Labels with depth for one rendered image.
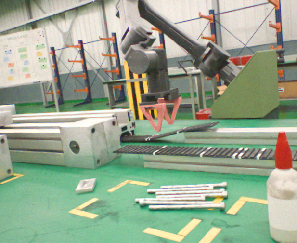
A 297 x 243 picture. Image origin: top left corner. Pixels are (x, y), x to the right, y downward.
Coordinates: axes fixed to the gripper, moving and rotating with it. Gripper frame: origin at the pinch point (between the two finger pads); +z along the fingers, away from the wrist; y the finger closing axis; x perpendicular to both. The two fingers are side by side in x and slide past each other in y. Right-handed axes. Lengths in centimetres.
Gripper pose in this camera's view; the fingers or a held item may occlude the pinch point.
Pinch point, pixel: (164, 124)
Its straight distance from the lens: 85.6
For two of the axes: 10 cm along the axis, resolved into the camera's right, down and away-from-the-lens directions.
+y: -4.9, 2.2, -8.4
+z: 1.4, 9.7, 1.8
